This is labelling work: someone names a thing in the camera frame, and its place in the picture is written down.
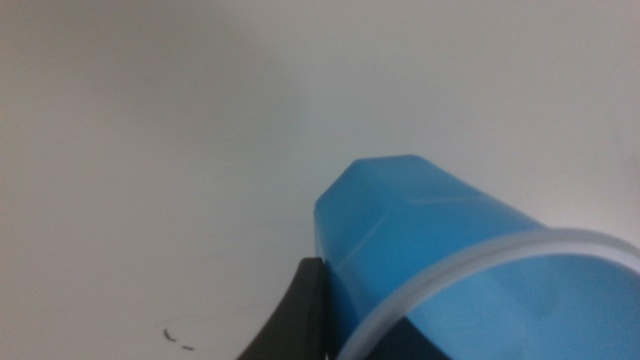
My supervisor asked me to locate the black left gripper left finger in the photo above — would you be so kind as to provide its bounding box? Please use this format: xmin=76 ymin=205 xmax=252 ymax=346
xmin=236 ymin=256 xmax=332 ymax=360

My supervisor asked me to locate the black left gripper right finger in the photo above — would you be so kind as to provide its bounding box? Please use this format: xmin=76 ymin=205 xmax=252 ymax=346
xmin=392 ymin=315 xmax=454 ymax=360

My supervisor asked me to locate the blue plastic cup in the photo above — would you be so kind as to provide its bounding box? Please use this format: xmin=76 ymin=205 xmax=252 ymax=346
xmin=313 ymin=154 xmax=640 ymax=360

